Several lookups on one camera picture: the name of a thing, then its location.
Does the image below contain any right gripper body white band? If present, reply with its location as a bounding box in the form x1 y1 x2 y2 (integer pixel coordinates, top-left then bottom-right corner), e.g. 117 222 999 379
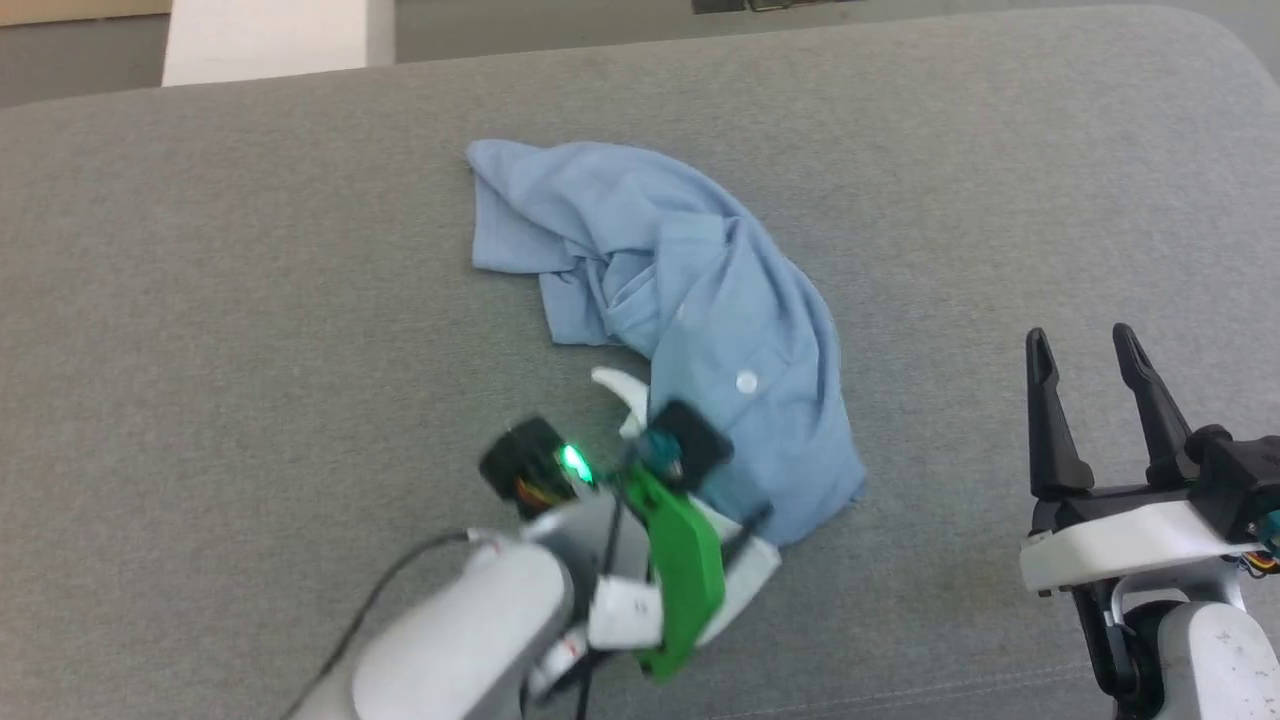
1020 480 1256 598

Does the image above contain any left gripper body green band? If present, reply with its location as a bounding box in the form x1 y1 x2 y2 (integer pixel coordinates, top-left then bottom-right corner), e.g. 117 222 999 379
480 418 781 681

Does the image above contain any large black floor mat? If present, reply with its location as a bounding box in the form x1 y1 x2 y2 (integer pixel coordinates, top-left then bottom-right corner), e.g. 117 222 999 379
690 0 863 14

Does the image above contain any black cable with teal plug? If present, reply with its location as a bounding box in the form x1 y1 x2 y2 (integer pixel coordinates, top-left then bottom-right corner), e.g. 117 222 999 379
598 430 683 601

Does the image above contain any light blue polo shirt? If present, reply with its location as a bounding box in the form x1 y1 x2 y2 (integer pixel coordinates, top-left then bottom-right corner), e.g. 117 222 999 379
465 138 869 549

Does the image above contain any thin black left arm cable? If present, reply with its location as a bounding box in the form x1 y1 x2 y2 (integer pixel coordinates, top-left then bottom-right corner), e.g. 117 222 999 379
285 530 471 720

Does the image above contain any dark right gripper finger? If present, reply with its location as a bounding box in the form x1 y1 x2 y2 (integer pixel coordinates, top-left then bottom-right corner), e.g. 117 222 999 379
1025 327 1096 501
1112 322 1201 488

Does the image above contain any white block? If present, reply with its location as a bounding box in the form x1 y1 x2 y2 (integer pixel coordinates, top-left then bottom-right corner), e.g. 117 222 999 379
162 0 396 88

